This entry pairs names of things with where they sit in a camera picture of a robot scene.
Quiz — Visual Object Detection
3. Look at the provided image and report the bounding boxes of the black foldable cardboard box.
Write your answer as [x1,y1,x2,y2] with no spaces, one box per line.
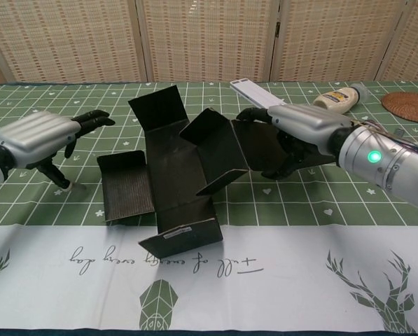
[96,85,337,258]

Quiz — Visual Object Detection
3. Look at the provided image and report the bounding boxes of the round woven rattan coaster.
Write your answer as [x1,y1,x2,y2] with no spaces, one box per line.
[381,92,418,124]

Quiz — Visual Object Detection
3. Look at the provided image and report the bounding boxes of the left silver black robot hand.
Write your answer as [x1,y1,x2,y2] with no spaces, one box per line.
[0,109,116,192]

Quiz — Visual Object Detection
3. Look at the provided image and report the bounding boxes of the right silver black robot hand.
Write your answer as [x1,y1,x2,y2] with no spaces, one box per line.
[235,104,353,181]

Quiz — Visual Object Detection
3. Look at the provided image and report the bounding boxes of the green white printed tablecloth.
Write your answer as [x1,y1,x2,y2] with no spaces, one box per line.
[0,80,418,336]

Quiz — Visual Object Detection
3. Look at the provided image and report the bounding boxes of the cream mayonnaise squeeze bottle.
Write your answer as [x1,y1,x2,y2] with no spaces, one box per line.
[312,83,370,115]

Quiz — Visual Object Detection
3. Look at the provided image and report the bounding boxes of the woven bamboo folding screen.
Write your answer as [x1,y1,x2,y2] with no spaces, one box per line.
[0,0,418,85]

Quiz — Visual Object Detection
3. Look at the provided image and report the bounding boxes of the white folding laptop stand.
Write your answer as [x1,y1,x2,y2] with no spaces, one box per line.
[229,78,290,109]

